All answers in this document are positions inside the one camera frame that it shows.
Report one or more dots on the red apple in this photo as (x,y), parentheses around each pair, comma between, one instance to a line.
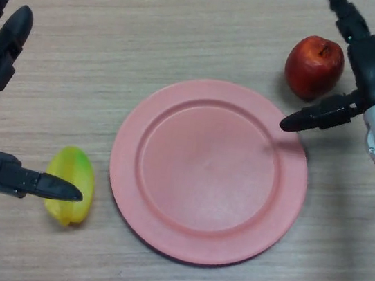
(310,70)

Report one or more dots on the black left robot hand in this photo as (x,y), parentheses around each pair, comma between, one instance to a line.
(4,52)

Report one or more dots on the pink round plate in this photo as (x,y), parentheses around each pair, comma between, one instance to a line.
(204,171)

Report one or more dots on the yellow green starfruit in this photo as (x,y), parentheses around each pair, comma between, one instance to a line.
(72,163)

